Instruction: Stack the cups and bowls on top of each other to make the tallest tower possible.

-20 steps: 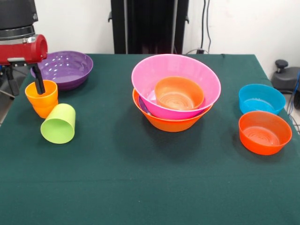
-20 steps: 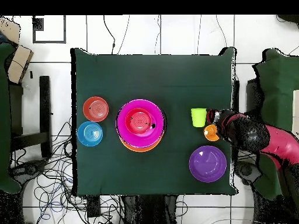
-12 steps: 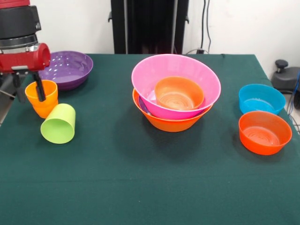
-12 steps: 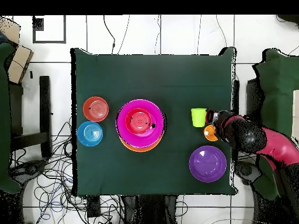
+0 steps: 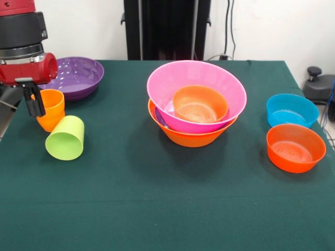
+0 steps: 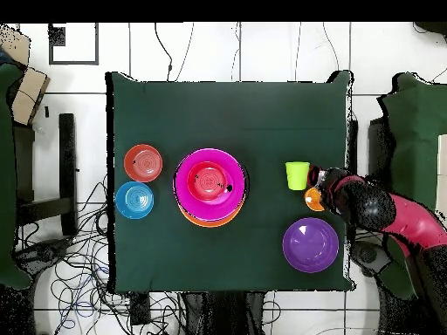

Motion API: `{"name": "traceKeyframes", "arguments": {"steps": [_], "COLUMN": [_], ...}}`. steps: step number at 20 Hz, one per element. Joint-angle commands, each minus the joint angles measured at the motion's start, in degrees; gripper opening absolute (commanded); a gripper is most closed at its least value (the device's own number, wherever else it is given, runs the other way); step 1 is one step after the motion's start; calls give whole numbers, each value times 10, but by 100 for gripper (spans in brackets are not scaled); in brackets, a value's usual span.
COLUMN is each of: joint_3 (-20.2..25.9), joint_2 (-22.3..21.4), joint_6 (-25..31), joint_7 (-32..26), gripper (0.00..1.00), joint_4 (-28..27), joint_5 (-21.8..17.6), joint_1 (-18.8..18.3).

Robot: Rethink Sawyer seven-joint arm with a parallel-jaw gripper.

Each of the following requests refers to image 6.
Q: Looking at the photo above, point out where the green cup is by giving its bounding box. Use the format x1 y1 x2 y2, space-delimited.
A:
285 161 311 192

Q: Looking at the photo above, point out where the orange cup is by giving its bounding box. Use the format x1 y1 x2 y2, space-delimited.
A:
303 187 327 213

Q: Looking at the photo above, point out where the purple bowl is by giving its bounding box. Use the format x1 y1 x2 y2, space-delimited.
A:
281 216 340 274

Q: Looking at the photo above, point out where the large pink bowl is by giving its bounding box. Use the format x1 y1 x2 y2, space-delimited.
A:
173 147 247 222

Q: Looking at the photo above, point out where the small red bowl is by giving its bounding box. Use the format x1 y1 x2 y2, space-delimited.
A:
186 161 232 202
123 143 164 183

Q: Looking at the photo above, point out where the large orange bowl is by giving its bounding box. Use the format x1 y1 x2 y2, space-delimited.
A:
177 200 244 229

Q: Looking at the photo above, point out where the black case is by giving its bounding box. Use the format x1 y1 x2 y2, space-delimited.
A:
366 117 389 179

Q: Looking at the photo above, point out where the grey floor stand base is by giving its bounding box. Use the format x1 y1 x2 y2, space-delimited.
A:
15 236 72 277
350 240 391 278

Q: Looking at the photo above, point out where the dark green tablecloth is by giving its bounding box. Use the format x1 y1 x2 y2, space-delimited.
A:
105 70 354 293
376 72 447 301
0 64 33 291

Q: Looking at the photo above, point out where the white box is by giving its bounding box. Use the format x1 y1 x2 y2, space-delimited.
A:
435 133 447 217

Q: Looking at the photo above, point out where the small blue bowl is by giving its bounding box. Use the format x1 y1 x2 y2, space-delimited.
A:
114 181 155 221

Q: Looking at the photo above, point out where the black power adapter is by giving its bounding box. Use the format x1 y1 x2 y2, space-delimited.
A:
129 294 152 326

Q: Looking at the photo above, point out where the black stand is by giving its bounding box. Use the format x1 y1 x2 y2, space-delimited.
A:
13 113 79 238

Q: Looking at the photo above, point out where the cardboard box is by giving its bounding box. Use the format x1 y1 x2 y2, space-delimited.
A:
10 66 52 126
0 24 32 66

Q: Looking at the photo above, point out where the black floor cable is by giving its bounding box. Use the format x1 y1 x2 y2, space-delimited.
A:
154 22 174 83

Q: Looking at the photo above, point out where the black floor frame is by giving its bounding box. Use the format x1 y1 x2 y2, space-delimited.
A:
48 22 100 66

